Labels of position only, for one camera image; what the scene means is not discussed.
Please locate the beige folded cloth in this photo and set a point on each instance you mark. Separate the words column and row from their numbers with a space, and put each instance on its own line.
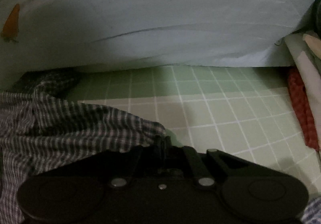
column 313, row 43

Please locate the grid-patterned bed sheet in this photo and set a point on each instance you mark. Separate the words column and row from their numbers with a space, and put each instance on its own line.
column 225, row 113

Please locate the light blue carrot-print quilt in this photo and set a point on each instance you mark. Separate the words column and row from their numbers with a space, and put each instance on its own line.
column 150, row 13

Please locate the blue checked shirt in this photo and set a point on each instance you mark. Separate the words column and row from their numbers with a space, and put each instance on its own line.
column 62, row 126

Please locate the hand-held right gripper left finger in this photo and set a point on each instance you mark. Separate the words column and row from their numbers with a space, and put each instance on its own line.
column 159, row 148

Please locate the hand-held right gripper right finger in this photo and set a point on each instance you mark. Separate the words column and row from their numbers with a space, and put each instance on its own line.
column 169, row 150

